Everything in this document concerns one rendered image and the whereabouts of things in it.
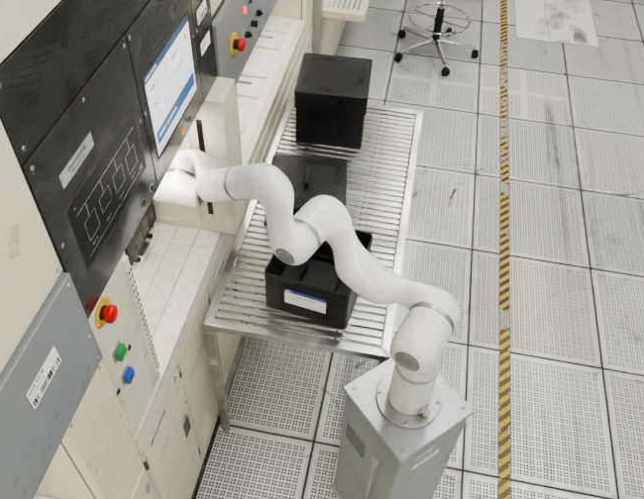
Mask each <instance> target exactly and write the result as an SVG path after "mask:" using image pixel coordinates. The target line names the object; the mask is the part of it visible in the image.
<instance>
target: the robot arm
mask: <svg viewBox="0 0 644 499"><path fill-rule="evenodd" d="M195 175H196V178H195ZM203 200H204V201H206V202H212V203H213V202H230V201H245V200H258V201H260V203H261V204H262V206H263V208H264V211H265V215H266V220H267V227H268V240H269V244H270V247H271V249H272V251H273V253H274V254H275V256H276V257H277V258H278V259H279V260H281V261H282V262H284V263H286V264H289V265H300V264H302V263H304V262H305V261H307V260H308V259H309V258H310V257H311V256H312V255H313V254H314V253H315V252H316V251H317V250H318V249H319V247H320V246H321V245H322V244H323V243H324V242H327V243H328V244H329V245H330V247H331V249H332V252H333V256H334V263H335V270H336V273H337V275H338V277H339V278H340V279H341V280H342V281H343V282H344V283H345V284H346V285H347V286H348V287H350V288H351V289H352V290H353V291H354V292H356V293H357V294H358V295H360V296H361V297H362V298H364V299H365V300H367V301H369V302H371V303H374V304H377V305H387V304H393V303H396V304H401V305H403V306H405V307H407V308H408V309H409V313H408V314H407V316H406V317H405V319H404V321H403V322H402V324H401V325H400V327H399V328H398V330H397V332H396V333H395V335H394V337H393V339H392V342H391V344H390V349H389V352H390V355H391V357H392V359H393V360H394V361H395V365H394V369H393V372H391V373H389V374H387V375H386V376H385V377H384V378H383V379H382V380H381V381H380V383H379V385H378V387H377V390H376V402H377V406H378V408H379V410H380V411H381V413H382V414H383V415H384V416H385V417H386V418H387V419H388V420H389V421H390V422H392V423H393V424H394V425H396V426H399V427H401V428H406V429H416V428H421V427H424V426H426V425H428V424H430V423H431V422H432V421H433V420H434V419H435V418H436V417H437V415H438V413H439V410H440V407H441V396H440V392H439V390H438V388H437V386H436V385H435V382H436V379H437V376H438V373H439V370H440V367H441V363H442V357H441V353H442V351H443V349H444V347H445V345H446V344H447V342H448V340H449V338H450V337H451V336H452V334H453V332H454V331H455V329H456V327H457V325H458V323H459V321H460V317H461V308H460V305H459V303H458V301H457V300H456V298H455V297H454V296H453V295H452V294H450V293H449V292H447V291H446V290H444V289H442V288H439V287H436V286H433V285H430V284H426V283H422V282H418V281H414V280H411V279H407V278H405V277H402V276H400V275H398V274H396V273H394V272H393V271H391V270H390V269H388V268H387V267H386V266H384V265H383V264H382V263H381V262H380V261H379V260H377V259H376V258H375V257H374V256H373V255H371V254H370V253H369V252H368V251H367V250H366V249H365V248H364V247H363V245H362V244H361V243H360V241H359V239H358V237H357V235H356V233H355V230H354V227H353V223H352V220H351V217H350V214H349V212H348V210H347V209H346V207H345V206H344V205H343V204H342V203H341V202H340V201H339V200H338V199H336V198H335V197H332V196H329V195H318V196H315V197H313V198H311V199H310V200H309V201H308V202H307V203H306V204H304V205H303V206H302V207H301V209H300V210H299V211H298V212H297V213H296V214H295V215H294V216H293V204H294V191H293V187H292V184H291V182H290V181H289V179H288V178H287V176H286V175H285V174H284V173H283V172H282V171H281V170H280V169H278V168H277V167H276V166H274V165H272V164H269V163H264V162H261V163H252V164H245V165H237V166H231V167H224V168H219V166H218V164H217V163H216V161H215V160H214V159H213V158H212V157H211V156H210V155H208V154H207V153H205V152H203V151H201V150H179V151H178V152H177V153H176V155H175V157H174V159H173V161H172V163H171V165H170V167H169V168H168V172H167V173H166V174H165V176H164V178H163V180H162V182H161V184H160V186H159V188H158V190H157V192H156V194H155V196H154V198H153V199H152V201H156V202H162V203H168V204H174V205H181V206H187V207H194V208H199V207H200V206H201V205H202V203H203Z"/></svg>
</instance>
